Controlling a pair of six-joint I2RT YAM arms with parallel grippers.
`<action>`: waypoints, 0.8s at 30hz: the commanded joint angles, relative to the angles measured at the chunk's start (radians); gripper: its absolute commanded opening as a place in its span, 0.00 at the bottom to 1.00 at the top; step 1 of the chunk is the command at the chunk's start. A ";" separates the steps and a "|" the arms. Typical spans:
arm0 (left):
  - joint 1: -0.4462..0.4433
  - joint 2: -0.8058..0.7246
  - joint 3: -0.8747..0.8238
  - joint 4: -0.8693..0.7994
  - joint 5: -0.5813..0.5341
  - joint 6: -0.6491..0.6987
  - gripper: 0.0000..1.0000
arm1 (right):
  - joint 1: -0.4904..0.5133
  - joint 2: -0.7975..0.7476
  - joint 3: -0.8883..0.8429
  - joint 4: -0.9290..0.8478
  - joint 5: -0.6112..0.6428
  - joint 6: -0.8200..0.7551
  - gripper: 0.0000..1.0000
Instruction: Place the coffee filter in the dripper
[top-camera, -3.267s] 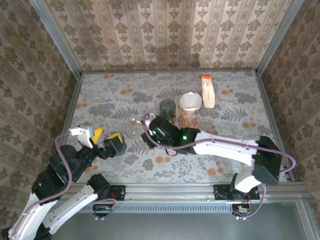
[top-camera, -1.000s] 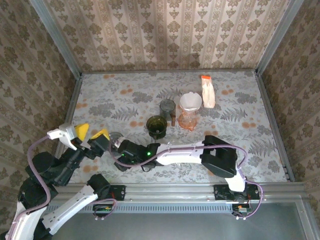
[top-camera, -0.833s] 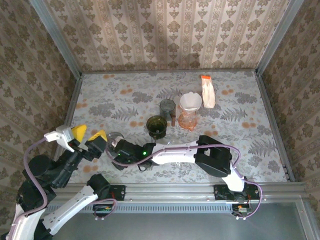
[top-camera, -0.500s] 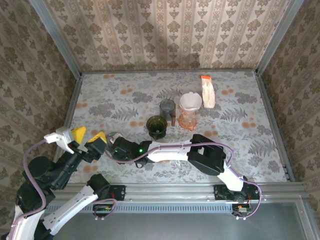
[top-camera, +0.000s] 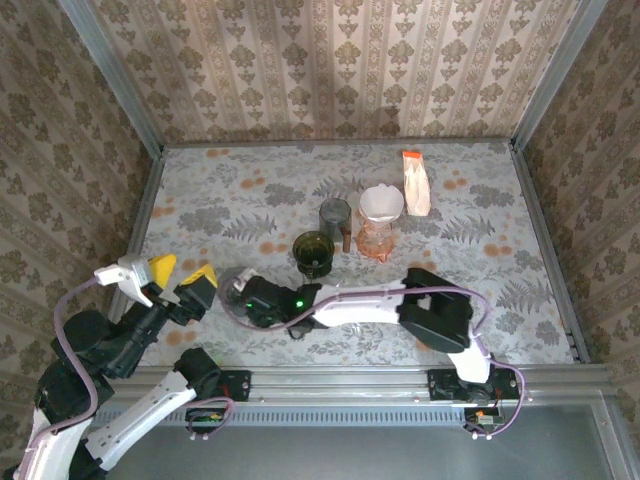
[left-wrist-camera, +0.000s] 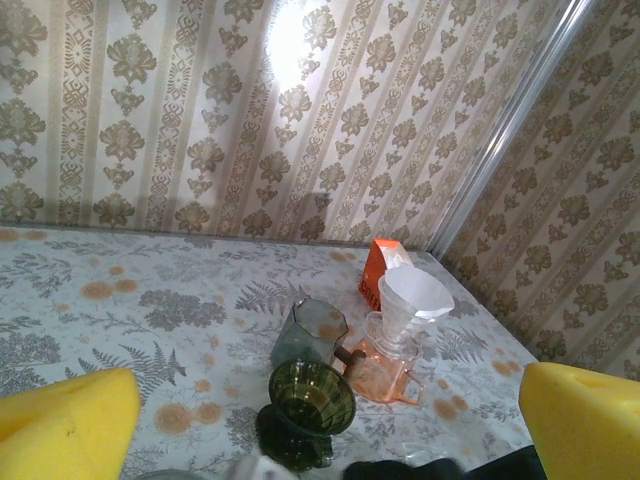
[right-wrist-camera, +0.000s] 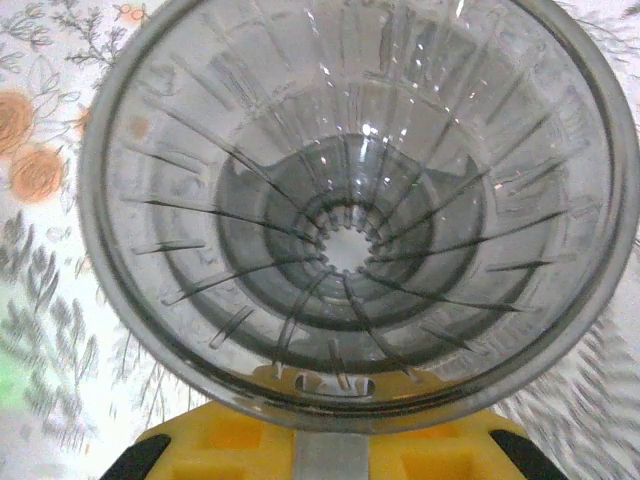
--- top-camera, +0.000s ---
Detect green glass coffee dripper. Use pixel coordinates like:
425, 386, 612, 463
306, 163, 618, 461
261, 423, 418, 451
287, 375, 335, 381
291, 229, 335, 279

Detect pink glass server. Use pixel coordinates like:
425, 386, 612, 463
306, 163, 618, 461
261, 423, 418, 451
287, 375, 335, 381
353, 219, 396, 264

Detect white paper coffee filter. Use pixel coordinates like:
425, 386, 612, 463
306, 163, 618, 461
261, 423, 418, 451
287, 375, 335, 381
359, 184, 405, 225

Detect orange coffee filter pack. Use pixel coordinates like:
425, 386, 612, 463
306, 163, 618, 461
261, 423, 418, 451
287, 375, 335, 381
401, 148, 434, 218

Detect floral patterned tablecloth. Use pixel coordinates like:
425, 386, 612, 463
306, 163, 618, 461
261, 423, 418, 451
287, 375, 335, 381
113, 142, 576, 369

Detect small circuit board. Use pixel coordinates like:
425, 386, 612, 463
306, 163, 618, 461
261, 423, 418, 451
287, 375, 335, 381
185, 407, 227, 435
462, 407, 504, 435

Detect perforated metal strip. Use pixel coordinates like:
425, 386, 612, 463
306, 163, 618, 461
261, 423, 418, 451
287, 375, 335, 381
134, 405, 474, 427

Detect grey metal panel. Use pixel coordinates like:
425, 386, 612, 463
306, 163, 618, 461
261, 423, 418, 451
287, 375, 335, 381
74, 403, 640, 480

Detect grey glass mug wooden handle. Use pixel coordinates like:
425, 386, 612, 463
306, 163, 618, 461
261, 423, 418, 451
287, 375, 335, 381
318, 197, 353, 254

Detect wide aluminium frame rail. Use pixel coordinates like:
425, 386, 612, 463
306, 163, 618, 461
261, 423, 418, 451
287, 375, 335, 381
107, 363, 614, 407

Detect thin aluminium frame rail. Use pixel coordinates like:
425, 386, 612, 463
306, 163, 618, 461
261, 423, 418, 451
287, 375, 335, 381
162, 137, 514, 149

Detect aluminium frame post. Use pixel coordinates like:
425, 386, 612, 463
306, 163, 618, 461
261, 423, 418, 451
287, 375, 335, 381
508, 0, 610, 151
55, 0, 167, 159

